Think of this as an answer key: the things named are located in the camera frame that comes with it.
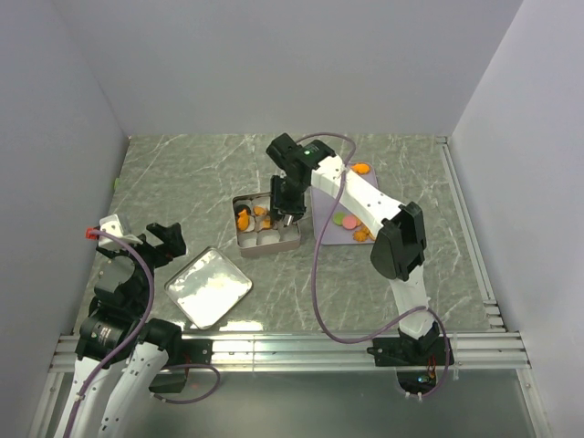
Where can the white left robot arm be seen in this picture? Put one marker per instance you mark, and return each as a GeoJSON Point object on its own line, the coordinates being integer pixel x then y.
{"type": "Point", "coordinates": [120, 347]}

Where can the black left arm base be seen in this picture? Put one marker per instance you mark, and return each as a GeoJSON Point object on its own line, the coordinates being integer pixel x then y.
{"type": "Point", "coordinates": [197, 351]}

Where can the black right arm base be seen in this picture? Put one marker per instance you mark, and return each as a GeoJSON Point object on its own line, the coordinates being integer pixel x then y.
{"type": "Point", "coordinates": [429, 352]}

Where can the black round cookie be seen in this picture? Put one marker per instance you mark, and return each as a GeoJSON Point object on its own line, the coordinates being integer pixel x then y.
{"type": "Point", "coordinates": [242, 209]}

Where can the green round cookie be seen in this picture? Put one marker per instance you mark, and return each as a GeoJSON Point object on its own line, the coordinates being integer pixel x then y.
{"type": "Point", "coordinates": [338, 218]}

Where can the silver tin lid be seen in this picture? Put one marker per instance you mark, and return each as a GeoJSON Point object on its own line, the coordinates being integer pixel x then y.
{"type": "Point", "coordinates": [208, 287]}

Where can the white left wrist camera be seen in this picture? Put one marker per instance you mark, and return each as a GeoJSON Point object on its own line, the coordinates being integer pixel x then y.
{"type": "Point", "coordinates": [117, 225]}

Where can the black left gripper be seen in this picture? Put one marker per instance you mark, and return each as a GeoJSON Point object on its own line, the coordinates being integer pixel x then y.
{"type": "Point", "coordinates": [172, 243]}

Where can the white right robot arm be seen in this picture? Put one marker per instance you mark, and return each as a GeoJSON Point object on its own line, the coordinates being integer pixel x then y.
{"type": "Point", "coordinates": [398, 229]}

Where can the square cookie tin box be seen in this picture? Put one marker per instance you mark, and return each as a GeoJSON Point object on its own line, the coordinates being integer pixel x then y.
{"type": "Point", "coordinates": [255, 242]}

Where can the pink round cookie lower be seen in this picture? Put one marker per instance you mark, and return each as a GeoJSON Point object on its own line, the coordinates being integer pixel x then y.
{"type": "Point", "coordinates": [349, 222]}

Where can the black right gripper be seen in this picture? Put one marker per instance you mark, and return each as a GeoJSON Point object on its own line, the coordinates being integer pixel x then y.
{"type": "Point", "coordinates": [277, 203]}

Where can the aluminium mounting rail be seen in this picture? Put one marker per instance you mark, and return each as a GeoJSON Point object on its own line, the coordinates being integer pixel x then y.
{"type": "Point", "coordinates": [312, 351]}

